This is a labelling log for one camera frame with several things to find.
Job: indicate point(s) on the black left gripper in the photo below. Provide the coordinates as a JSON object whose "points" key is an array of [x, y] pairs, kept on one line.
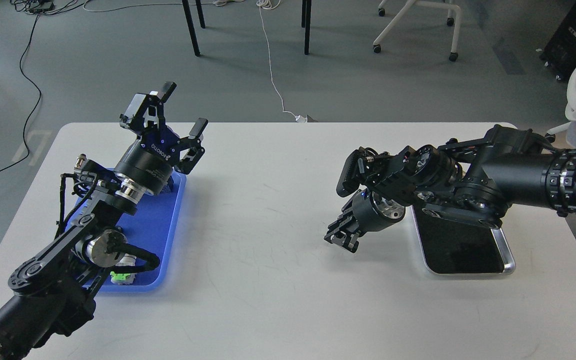
{"points": [[157, 150]]}

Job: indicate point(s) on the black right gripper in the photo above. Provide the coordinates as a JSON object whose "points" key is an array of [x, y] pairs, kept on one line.
{"points": [[365, 212]]}

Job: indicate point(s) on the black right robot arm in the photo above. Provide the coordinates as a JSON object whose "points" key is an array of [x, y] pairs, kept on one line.
{"points": [[470, 182]]}

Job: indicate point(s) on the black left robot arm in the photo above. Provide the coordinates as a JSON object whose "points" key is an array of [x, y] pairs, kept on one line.
{"points": [[54, 291]]}

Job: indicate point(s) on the blue plastic tray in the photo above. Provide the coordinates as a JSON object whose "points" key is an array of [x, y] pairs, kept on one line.
{"points": [[152, 228]]}

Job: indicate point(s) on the silver metal tray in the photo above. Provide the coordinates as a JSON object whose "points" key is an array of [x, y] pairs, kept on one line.
{"points": [[451, 248]]}

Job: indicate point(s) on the black cabinet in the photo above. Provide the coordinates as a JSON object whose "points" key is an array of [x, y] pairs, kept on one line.
{"points": [[559, 54]]}

